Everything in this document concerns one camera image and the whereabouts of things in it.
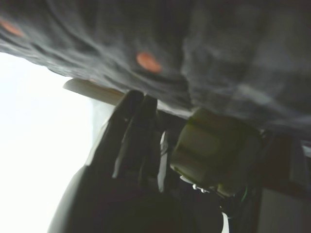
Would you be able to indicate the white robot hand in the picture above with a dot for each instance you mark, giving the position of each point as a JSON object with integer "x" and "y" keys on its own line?
{"x": 126, "y": 194}

